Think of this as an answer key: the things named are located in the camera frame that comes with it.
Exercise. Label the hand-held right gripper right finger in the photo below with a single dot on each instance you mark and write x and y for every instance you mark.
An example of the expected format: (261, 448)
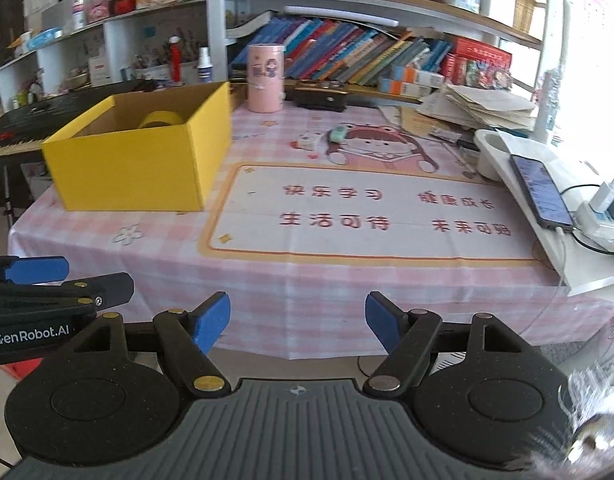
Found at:
(382, 320)

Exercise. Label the pink sticker cylinder container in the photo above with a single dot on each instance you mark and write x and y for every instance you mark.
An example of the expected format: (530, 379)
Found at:
(264, 85)

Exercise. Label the pile of papers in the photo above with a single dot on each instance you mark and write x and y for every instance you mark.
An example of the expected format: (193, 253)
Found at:
(482, 105)

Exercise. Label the white shelf unit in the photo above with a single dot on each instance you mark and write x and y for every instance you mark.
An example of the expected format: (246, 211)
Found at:
(217, 20)

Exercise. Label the white power strip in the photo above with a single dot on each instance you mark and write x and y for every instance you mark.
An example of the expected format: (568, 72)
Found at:
(599, 226)

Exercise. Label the white spray bottle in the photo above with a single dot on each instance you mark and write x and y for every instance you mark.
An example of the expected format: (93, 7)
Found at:
(205, 70)

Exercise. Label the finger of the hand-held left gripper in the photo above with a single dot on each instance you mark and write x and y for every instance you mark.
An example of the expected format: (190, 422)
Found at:
(107, 287)
(34, 269)

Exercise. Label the red plastic object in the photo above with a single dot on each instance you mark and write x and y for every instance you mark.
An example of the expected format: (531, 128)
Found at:
(19, 371)

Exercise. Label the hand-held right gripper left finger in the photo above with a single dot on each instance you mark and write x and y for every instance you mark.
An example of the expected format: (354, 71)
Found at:
(212, 322)

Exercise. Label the white square pen holder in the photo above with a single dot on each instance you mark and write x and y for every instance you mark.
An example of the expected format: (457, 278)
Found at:
(152, 72)

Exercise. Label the white charger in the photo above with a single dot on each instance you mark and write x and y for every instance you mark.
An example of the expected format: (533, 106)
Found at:
(602, 197)

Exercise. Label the yellow cardboard box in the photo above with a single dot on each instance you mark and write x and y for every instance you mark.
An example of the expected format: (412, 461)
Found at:
(127, 170)

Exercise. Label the black electronic keyboard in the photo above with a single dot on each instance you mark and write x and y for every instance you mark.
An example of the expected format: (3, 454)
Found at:
(32, 115)

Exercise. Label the black smartphone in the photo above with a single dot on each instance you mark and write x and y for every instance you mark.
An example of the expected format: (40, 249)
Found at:
(542, 190)

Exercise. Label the row of colourful books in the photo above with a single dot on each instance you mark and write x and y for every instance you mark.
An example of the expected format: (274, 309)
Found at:
(337, 50)

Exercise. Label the wooden kalimba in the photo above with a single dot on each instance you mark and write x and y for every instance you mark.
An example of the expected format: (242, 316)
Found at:
(319, 97)

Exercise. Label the yellow tape roll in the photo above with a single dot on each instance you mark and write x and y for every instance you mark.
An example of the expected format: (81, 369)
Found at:
(159, 119)

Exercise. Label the white tilted stand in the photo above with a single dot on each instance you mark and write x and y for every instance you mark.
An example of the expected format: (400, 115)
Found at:
(587, 270)

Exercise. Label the small white eraser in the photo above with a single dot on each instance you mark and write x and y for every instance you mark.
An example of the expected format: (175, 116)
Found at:
(308, 140)

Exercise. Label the red tassel ornament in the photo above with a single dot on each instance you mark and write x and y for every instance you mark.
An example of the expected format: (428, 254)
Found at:
(175, 62)

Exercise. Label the red printed box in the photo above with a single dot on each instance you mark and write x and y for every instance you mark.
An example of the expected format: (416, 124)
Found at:
(479, 57)

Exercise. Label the grey fur trim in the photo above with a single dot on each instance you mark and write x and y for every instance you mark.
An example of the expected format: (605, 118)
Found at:
(597, 435)

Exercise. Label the small green correction tape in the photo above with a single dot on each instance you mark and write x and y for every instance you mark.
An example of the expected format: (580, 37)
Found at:
(336, 134)

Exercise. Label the white red card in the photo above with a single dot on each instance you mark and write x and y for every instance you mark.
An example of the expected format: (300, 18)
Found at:
(99, 70)

